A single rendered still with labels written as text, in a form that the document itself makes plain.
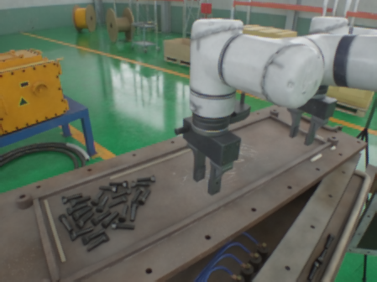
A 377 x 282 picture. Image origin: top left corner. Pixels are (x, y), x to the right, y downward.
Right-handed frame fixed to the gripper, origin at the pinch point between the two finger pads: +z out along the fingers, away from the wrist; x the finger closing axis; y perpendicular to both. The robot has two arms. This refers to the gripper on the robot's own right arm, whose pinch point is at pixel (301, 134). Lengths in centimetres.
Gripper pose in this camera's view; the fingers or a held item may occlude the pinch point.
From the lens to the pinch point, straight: 84.9
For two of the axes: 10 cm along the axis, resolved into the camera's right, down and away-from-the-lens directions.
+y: 8.2, -2.6, 5.1
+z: -0.2, 8.7, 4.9
